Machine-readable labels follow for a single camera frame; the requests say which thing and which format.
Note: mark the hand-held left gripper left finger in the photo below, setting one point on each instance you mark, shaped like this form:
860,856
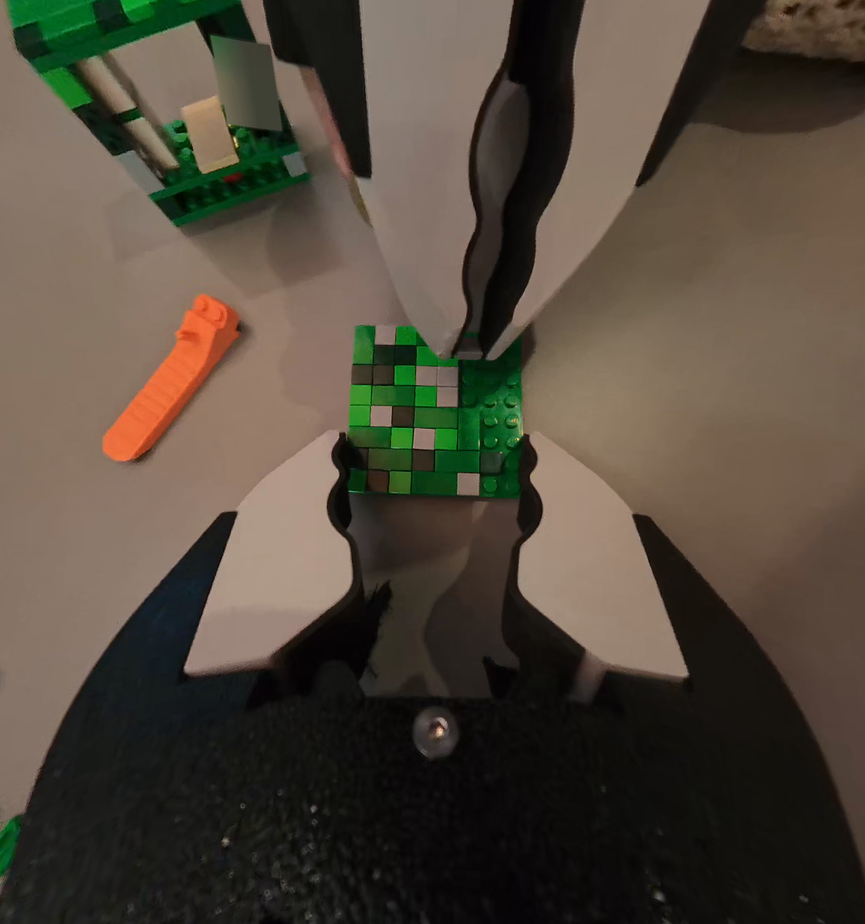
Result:
274,563

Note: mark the green tiled lego plate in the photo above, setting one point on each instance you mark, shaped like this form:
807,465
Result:
403,433

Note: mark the orange brick separator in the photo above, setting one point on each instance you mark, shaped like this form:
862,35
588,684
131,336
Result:
165,390

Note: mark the green lego building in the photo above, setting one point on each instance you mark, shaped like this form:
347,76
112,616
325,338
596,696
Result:
216,195

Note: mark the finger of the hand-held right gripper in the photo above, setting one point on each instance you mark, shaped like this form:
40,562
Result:
425,144
606,108

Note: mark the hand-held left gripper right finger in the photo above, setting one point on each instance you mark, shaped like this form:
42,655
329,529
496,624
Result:
591,577

